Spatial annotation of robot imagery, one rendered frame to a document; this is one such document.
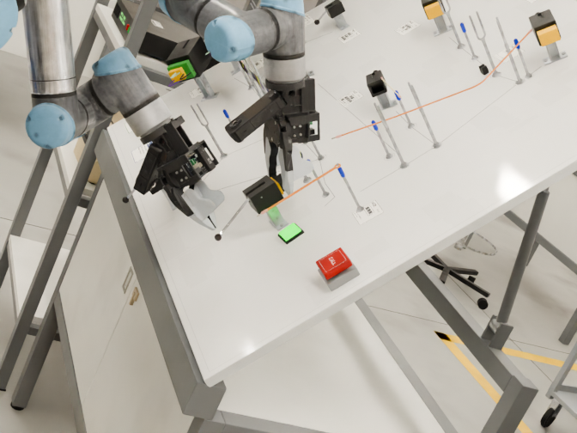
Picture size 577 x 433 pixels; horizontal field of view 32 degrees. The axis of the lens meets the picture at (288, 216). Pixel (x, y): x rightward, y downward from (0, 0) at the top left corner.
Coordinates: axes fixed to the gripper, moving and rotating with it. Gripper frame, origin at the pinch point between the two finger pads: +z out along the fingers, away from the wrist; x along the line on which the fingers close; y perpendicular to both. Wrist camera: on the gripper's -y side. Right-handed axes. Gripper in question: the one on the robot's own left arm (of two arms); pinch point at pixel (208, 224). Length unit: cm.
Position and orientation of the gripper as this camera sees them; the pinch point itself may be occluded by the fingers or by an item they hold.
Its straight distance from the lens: 187.8
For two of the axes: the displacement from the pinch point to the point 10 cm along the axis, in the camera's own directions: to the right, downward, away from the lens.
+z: 5.3, 8.3, 1.9
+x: 4.2, -4.5, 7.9
